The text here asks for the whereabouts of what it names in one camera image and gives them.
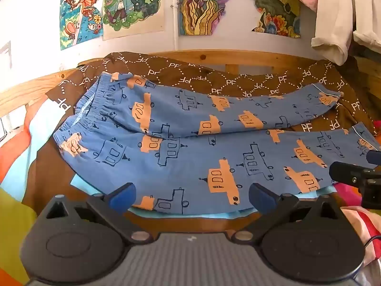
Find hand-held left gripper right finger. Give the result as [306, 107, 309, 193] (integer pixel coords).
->
[232, 183, 347, 245]

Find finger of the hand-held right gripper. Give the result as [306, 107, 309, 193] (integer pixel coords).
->
[329, 161, 378, 189]
[366, 150, 381, 166]

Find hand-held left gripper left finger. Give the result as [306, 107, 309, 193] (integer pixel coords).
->
[37, 183, 154, 245]

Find blue pants with orange print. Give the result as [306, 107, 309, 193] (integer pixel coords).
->
[53, 72, 381, 217]

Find pink striped cloth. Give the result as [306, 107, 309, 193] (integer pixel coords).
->
[339, 205, 381, 270]

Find brown multicoloured printed blanket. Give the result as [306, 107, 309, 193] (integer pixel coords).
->
[0, 51, 381, 286]

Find cream hanging garment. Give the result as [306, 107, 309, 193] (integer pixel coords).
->
[310, 0, 381, 66]

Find black cable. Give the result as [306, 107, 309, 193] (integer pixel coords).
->
[361, 235, 381, 279]

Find wooden bed frame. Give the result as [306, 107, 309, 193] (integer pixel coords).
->
[0, 49, 381, 117]

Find orange-haired cartoon wall poster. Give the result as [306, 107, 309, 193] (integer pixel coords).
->
[60, 0, 105, 51]

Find blond cartoon wall poster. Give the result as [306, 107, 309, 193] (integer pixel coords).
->
[102, 0, 165, 41]

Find white wall pipe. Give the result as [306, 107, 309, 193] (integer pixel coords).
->
[170, 0, 180, 52]

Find colourful swirl wall poster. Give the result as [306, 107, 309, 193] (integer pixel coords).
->
[179, 0, 302, 39]

